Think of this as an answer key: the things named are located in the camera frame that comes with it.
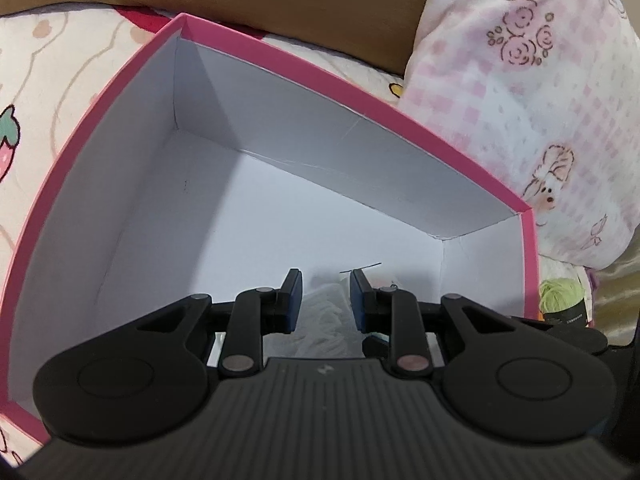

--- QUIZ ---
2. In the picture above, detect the pink cardboard box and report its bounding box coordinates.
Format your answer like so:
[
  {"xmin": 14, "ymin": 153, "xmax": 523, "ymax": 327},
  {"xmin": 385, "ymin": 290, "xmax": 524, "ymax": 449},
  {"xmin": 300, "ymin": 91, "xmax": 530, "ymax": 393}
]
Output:
[{"xmin": 0, "ymin": 12, "xmax": 542, "ymax": 447}]

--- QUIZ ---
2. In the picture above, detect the gold satin cloth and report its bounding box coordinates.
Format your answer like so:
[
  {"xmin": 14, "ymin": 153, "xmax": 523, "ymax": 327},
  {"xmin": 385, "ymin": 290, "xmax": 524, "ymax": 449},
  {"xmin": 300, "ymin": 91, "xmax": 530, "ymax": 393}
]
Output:
[{"xmin": 589, "ymin": 227, "xmax": 640, "ymax": 347}]

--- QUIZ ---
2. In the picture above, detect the pink checked pillow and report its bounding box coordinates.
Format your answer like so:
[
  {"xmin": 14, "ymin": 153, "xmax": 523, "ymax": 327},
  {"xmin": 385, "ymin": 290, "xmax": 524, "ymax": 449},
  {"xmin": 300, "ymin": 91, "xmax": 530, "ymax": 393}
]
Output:
[{"xmin": 397, "ymin": 0, "xmax": 640, "ymax": 272}]

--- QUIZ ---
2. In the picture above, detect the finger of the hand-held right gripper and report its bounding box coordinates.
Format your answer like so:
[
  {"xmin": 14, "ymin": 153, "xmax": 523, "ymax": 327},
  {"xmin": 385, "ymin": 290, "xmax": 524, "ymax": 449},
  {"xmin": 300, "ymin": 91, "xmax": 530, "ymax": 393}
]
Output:
[{"xmin": 542, "ymin": 321, "xmax": 610, "ymax": 357}]

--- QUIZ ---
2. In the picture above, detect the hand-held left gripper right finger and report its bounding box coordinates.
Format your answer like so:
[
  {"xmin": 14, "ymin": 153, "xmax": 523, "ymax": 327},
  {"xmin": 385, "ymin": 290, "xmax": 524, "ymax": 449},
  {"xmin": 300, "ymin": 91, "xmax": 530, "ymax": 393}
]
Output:
[{"xmin": 348, "ymin": 268, "xmax": 521, "ymax": 377}]

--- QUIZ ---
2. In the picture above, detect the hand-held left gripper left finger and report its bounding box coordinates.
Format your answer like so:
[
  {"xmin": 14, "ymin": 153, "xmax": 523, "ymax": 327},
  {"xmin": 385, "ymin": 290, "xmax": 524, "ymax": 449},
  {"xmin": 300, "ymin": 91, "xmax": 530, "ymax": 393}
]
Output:
[{"xmin": 132, "ymin": 268, "xmax": 304, "ymax": 378}]

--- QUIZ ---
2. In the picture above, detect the clear plastic floss pick box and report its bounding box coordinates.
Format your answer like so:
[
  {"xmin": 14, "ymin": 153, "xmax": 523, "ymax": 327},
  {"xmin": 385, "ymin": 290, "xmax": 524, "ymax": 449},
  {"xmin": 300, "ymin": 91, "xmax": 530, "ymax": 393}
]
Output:
[{"xmin": 277, "ymin": 277, "xmax": 373, "ymax": 361}]

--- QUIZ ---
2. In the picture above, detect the green yarn ball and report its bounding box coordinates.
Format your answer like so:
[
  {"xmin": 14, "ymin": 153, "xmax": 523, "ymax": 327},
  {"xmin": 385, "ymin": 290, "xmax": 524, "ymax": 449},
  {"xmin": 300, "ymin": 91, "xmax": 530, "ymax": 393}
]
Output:
[{"xmin": 539, "ymin": 277, "xmax": 592, "ymax": 329}]

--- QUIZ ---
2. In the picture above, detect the thin black cord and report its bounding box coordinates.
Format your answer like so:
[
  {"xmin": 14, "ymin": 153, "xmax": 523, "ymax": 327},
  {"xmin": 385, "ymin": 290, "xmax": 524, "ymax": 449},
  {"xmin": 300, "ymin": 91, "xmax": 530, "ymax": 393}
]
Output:
[{"xmin": 339, "ymin": 261, "xmax": 383, "ymax": 275}]

